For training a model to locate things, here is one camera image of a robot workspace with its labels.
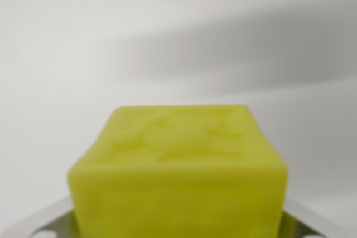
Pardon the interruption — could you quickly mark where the black silver gripper left finger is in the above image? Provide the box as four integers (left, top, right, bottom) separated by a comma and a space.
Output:
9, 195, 82, 238

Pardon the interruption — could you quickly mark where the black silver gripper right finger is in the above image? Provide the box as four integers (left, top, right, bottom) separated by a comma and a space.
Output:
281, 197, 345, 238

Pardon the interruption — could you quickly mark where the yellow soft toy cube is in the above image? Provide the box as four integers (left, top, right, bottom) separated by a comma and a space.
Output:
66, 104, 290, 238

